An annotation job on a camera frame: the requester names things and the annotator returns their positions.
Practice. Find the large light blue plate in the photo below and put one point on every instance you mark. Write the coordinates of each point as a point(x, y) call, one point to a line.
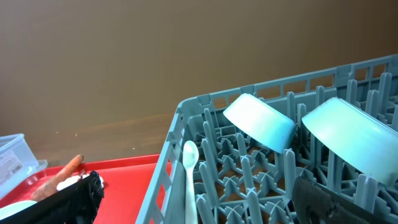
point(14, 208)

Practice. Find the mint green bowl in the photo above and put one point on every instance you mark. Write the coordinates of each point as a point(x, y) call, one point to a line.
point(361, 140)

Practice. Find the clear plastic bin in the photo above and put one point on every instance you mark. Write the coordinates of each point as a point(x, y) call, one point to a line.
point(17, 162)

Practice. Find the light blue small bowl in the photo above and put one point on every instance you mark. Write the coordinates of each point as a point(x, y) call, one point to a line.
point(261, 122)

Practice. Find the white plastic spoon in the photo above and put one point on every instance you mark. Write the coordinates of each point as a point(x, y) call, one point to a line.
point(189, 161)

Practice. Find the orange carrot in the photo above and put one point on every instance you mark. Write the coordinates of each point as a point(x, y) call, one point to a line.
point(50, 187)

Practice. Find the grey dishwasher rack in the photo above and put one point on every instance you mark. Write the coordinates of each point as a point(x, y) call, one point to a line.
point(238, 180)

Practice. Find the white tissue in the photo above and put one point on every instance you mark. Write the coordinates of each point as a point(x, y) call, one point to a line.
point(70, 181)

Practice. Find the red serving tray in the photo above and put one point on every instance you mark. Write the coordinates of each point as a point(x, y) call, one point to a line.
point(125, 185)

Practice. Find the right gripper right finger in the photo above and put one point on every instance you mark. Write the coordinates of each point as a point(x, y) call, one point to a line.
point(314, 203)

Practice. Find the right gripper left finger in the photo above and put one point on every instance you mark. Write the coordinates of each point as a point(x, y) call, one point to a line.
point(77, 203)

